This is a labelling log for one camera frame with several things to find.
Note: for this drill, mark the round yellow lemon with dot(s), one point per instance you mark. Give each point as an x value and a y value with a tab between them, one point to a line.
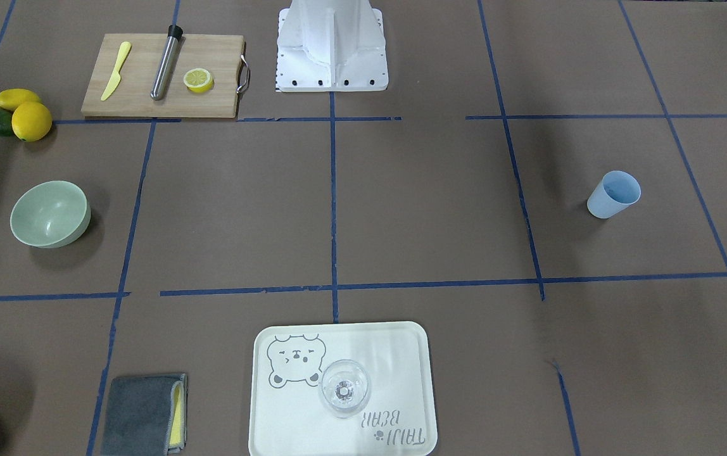
31	121

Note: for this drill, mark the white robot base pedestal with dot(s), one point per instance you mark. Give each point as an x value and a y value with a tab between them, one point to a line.
331	46

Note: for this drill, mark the green bowl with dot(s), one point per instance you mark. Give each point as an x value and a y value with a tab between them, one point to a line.
51	215

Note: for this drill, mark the cream bear tray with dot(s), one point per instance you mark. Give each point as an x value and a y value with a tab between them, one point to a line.
287	416

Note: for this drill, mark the lemon half slice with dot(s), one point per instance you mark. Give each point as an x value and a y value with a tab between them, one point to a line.
198	80

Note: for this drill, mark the clear wine glass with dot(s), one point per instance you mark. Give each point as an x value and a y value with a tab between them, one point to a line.
345	388

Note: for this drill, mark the yellow plastic knife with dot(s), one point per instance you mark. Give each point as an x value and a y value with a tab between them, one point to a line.
115	77

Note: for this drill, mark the light blue cup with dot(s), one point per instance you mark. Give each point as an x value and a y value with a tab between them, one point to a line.
615	192

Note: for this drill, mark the steel muddler black tip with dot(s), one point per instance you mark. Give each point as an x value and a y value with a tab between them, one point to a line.
166	64

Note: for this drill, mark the yellow lemon elongated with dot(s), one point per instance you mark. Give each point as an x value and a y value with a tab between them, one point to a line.
11	99

